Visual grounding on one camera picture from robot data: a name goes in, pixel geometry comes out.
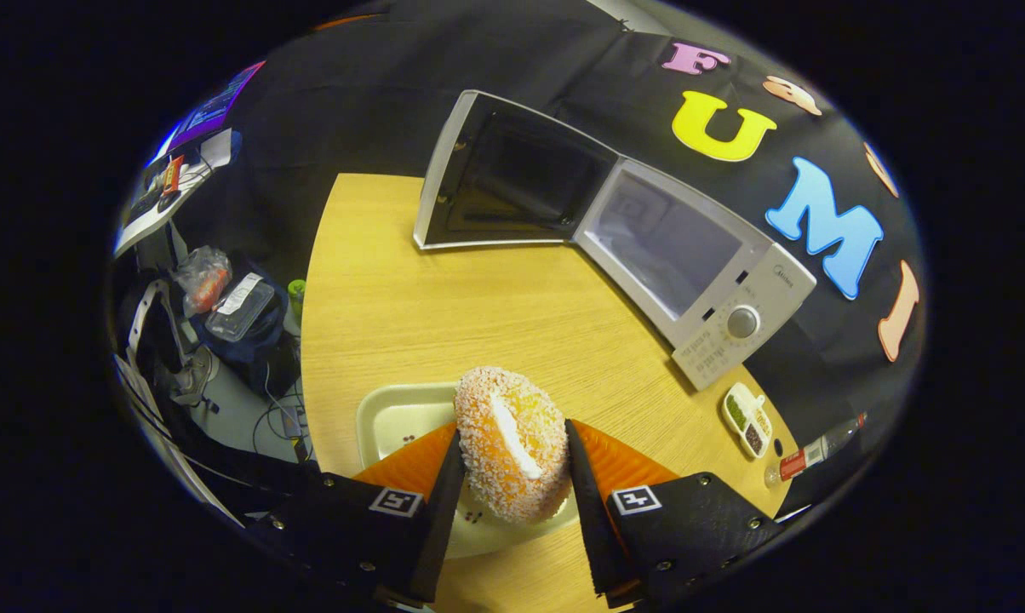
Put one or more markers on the green capped bottle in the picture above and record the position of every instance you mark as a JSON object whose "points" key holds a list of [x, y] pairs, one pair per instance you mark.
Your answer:
{"points": [[295, 294]]}

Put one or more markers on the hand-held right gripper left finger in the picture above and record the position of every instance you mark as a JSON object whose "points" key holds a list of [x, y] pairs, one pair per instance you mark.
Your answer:
{"points": [[444, 519]]}

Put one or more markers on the white microwave oven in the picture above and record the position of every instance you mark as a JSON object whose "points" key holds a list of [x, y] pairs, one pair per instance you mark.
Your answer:
{"points": [[776, 285]]}

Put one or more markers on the clear plastic box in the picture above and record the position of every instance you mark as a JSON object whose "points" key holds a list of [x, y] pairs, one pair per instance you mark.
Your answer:
{"points": [[240, 306]]}

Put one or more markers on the orange sugared doughnut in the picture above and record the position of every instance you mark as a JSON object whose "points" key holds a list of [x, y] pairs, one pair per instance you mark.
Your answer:
{"points": [[512, 443]]}

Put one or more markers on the white divided bean dish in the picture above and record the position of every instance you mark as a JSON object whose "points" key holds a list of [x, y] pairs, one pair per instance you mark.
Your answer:
{"points": [[747, 417]]}

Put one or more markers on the clear plastic bag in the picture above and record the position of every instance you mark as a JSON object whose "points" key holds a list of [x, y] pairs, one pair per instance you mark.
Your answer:
{"points": [[202, 277]]}

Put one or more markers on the dark blue bag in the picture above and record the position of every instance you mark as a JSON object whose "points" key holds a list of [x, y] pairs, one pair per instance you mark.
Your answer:
{"points": [[257, 349]]}

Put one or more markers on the computer monitor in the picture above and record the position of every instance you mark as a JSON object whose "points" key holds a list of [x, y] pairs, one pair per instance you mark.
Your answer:
{"points": [[214, 111]]}

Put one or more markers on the clear bottle red label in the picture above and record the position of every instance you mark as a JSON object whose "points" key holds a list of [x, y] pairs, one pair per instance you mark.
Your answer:
{"points": [[798, 464]]}

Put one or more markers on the pale green tray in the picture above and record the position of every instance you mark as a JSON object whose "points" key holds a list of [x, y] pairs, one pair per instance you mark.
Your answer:
{"points": [[402, 417]]}

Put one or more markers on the white office desk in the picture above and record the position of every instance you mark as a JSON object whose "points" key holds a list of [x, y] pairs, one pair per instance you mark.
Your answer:
{"points": [[151, 226]]}

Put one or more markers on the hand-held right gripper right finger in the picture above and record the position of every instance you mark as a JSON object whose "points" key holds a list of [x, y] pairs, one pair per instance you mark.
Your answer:
{"points": [[589, 528]]}

